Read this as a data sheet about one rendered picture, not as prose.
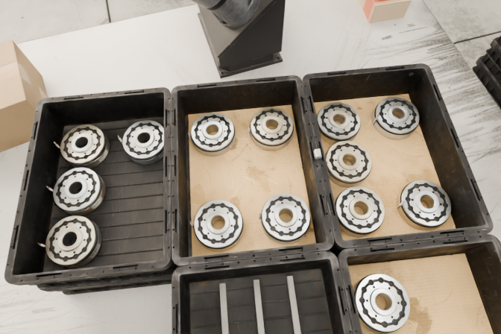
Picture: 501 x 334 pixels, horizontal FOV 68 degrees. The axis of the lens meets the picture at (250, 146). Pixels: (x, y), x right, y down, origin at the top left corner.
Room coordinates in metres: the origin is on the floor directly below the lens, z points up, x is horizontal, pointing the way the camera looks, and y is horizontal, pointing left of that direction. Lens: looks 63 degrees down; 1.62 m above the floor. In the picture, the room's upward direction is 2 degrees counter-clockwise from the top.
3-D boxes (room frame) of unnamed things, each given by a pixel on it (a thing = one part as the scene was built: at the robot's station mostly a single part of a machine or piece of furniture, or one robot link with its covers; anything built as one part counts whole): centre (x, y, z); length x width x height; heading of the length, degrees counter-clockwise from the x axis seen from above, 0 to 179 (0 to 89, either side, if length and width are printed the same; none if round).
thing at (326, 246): (0.32, 0.01, 0.92); 0.40 x 0.30 x 0.02; 4
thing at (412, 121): (0.46, -0.35, 0.86); 0.10 x 0.10 x 0.01
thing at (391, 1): (1.00, -0.45, 0.74); 0.16 x 0.12 x 0.07; 9
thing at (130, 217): (0.31, 0.31, 0.87); 0.40 x 0.30 x 0.11; 4
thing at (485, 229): (0.34, -0.29, 0.92); 0.40 x 0.30 x 0.02; 4
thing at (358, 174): (0.34, -0.22, 0.86); 0.10 x 0.10 x 0.01
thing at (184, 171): (0.32, 0.01, 0.87); 0.40 x 0.30 x 0.11; 4
